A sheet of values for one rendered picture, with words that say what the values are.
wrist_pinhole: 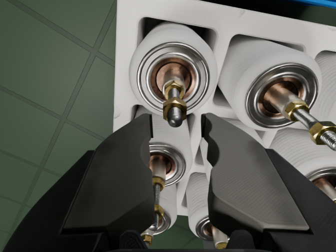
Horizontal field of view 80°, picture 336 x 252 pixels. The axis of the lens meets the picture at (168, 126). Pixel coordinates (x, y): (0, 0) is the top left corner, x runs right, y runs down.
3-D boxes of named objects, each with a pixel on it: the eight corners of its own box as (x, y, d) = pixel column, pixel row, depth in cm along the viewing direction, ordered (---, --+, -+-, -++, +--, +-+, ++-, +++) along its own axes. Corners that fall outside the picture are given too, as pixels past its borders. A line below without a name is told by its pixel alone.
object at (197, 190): (220, 172, 52) (242, 243, 36) (182, 173, 52) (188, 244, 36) (224, 141, 47) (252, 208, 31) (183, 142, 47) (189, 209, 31)
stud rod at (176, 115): (166, 86, 20) (165, 124, 13) (171, 77, 20) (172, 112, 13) (175, 91, 20) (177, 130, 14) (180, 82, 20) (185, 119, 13)
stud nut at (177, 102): (157, 111, 15) (157, 116, 15) (168, 92, 15) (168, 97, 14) (179, 122, 16) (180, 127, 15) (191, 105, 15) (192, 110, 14)
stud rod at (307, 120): (292, 104, 21) (348, 147, 14) (283, 108, 21) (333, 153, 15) (289, 96, 20) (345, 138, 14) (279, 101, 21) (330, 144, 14)
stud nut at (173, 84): (159, 92, 19) (159, 96, 18) (169, 77, 18) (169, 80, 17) (178, 102, 19) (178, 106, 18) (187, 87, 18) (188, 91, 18)
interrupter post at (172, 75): (159, 86, 22) (157, 98, 19) (165, 65, 21) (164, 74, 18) (180, 92, 22) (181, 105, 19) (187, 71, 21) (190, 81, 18)
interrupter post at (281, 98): (292, 99, 22) (310, 112, 20) (271, 110, 23) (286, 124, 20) (286, 81, 21) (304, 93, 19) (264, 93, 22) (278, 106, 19)
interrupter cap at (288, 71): (322, 105, 23) (326, 108, 22) (258, 136, 25) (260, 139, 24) (304, 46, 20) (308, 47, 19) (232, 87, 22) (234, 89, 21)
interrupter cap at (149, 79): (130, 101, 23) (129, 103, 22) (146, 30, 19) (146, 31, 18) (194, 118, 24) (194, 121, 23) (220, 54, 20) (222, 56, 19)
